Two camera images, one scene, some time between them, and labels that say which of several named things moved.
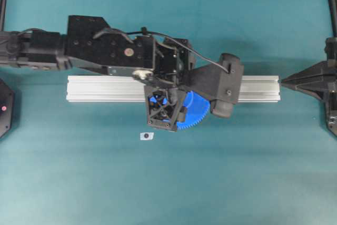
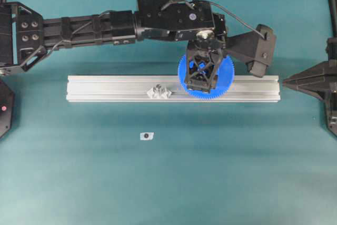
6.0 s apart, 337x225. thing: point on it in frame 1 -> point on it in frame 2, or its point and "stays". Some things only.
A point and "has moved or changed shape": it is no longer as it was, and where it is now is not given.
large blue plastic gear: (197, 108) has moved or changed shape
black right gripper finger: (320, 89) stays
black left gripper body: (164, 105) -> (204, 61)
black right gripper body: (328, 82) stays
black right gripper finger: (318, 72) stays
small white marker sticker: (146, 136) stays
